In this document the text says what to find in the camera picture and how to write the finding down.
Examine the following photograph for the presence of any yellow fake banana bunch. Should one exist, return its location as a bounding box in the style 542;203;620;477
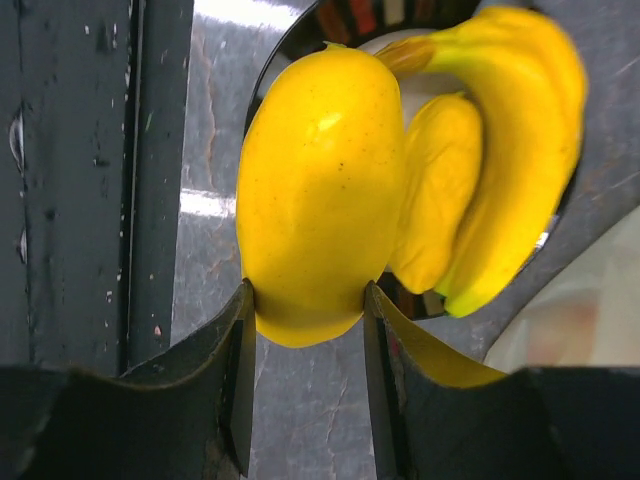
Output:
378;5;588;317

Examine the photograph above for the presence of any black rimmed ceramic plate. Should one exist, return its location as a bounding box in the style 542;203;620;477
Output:
243;1;576;322

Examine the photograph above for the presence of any wrinkled yellow fake fruit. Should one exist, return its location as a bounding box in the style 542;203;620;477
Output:
389;93;483;294

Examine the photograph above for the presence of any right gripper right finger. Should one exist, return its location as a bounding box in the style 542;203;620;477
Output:
364;284;639;479

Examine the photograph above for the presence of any smooth yellow fake mango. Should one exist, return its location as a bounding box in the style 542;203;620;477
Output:
236;44;406;348

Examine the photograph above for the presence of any pale green plastic bag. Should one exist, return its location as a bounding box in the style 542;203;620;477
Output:
484;209;640;372

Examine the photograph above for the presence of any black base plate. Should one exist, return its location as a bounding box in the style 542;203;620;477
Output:
1;1;194;376

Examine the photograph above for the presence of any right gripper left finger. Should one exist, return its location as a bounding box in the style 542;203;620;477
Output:
1;281;256;479

